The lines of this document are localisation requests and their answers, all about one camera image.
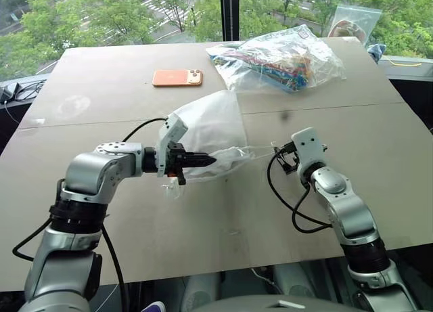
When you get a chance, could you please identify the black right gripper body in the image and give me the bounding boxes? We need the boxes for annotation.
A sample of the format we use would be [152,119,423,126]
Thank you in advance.
[279,141,301,175]

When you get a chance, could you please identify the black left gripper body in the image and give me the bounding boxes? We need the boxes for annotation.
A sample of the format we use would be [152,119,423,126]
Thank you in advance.
[165,141,191,186]

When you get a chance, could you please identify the translucent white drawstring bag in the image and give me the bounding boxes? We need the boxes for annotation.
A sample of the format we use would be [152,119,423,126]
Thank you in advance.
[161,89,282,202]

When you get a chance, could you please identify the clear bag of colourful sticks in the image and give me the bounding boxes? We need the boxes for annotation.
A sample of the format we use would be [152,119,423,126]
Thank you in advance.
[205,24,348,95]

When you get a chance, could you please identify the clear zip bag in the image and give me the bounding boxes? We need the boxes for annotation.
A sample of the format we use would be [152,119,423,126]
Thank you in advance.
[325,4,383,46]

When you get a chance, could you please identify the orange smartphone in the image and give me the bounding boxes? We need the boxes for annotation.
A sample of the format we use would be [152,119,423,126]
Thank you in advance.
[152,68,205,88]

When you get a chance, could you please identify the grey rounded shape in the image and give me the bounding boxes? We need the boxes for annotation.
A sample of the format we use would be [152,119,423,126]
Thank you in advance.
[178,272,225,312]
[273,263,326,298]

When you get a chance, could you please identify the blue cloth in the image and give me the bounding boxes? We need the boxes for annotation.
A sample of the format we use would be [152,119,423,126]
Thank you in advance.
[367,43,387,62]

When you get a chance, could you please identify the yellow strip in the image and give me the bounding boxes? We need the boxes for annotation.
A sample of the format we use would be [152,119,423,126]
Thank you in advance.
[388,55,424,68]

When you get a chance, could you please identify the grey device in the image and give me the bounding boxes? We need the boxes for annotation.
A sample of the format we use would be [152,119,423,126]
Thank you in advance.
[0,82,20,102]

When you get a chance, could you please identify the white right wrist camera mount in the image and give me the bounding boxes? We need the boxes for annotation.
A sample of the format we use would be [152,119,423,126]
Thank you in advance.
[291,127,327,178]

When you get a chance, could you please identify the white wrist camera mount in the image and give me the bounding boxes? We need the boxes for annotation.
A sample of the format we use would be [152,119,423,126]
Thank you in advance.
[291,127,327,178]
[156,115,189,178]

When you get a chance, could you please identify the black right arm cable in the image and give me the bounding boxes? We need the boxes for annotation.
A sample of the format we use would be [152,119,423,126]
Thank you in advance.
[267,152,335,233]

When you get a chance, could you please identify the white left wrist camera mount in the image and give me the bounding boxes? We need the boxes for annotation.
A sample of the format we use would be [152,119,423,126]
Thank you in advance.
[156,115,189,178]

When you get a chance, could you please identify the white cable under table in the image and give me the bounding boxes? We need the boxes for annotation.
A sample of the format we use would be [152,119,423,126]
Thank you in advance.
[251,267,282,295]

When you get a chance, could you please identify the black window frame post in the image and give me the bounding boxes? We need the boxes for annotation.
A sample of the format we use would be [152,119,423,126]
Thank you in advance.
[219,0,242,42]

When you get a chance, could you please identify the tangled black cables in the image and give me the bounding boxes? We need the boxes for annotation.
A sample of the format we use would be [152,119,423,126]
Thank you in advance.
[16,79,47,102]

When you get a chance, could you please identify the thin white cable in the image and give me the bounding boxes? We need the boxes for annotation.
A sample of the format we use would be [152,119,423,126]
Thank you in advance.
[4,100,22,125]

